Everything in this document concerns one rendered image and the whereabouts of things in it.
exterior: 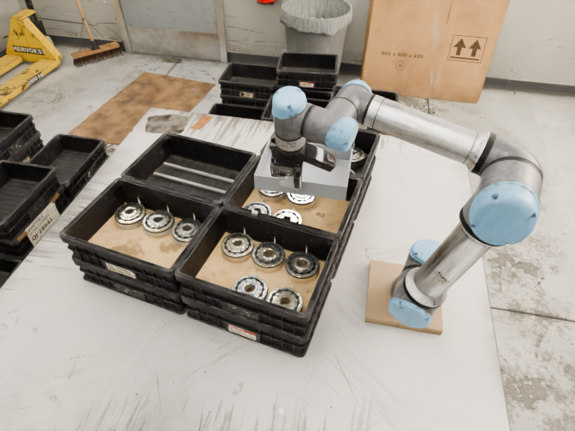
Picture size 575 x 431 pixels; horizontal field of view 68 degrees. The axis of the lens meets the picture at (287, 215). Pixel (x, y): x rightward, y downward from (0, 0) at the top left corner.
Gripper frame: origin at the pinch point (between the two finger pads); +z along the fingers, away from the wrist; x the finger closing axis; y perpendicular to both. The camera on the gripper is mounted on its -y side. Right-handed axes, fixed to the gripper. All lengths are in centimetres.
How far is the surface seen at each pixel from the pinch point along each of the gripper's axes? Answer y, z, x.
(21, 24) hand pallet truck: 280, 141, -232
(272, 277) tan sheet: 5.9, 19.1, 21.8
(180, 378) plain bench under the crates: 28, 23, 53
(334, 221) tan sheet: -11.3, 27.0, -3.9
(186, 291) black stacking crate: 29.5, 14.5, 30.6
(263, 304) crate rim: 5.5, 4.8, 34.7
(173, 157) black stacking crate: 55, 35, -30
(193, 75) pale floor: 128, 180, -224
